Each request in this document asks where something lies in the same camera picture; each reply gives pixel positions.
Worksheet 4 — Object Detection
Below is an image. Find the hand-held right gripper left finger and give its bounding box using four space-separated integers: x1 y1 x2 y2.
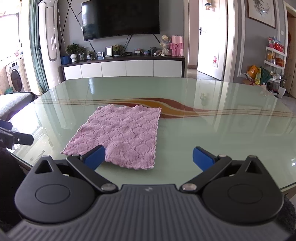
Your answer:
35 145 119 194

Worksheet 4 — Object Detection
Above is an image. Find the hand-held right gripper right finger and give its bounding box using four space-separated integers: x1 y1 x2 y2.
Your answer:
179 146 263 193

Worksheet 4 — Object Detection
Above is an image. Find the lilac textured towel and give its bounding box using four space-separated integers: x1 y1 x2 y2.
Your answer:
60 104 162 171

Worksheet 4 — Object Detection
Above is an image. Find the grey chair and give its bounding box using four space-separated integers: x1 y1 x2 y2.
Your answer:
0 91 38 121

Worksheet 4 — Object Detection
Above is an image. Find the white washing machine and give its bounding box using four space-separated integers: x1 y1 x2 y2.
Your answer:
5 61 25 93

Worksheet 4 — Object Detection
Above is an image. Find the green curtain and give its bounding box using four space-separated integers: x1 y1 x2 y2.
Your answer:
28 0 50 96

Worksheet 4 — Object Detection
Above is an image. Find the white standing air conditioner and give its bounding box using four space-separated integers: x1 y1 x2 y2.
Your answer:
38 0 62 90

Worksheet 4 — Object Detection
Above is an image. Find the white television cabinet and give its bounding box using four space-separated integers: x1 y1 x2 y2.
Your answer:
60 55 186 81

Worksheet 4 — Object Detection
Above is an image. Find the yellow plastic bag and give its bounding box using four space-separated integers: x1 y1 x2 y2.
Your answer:
247 65 262 85

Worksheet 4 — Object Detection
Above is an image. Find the green plant in white pot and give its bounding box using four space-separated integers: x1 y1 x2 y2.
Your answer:
66 43 86 62

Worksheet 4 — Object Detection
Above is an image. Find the green plastic bag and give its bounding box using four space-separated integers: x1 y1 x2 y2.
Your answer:
259 67 272 84

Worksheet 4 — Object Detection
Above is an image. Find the thin plant in white pot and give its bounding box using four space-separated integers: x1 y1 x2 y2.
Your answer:
277 74 290 99

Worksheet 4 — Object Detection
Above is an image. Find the white door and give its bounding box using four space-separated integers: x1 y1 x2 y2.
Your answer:
196 0 228 81

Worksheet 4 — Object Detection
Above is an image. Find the pink gift box with bow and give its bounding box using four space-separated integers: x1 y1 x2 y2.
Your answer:
169 35 184 56

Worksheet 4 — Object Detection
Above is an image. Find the beige wrapped bouquet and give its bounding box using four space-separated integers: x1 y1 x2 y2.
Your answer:
159 35 172 57

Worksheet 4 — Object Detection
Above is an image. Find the white snack shelf rack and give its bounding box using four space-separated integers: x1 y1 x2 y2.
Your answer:
264 37 287 93

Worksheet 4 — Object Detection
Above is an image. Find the black flat screen television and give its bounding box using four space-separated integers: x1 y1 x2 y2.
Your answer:
81 0 160 42

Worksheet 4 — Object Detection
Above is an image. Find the framed painting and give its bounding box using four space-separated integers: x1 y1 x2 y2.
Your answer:
246 0 277 29

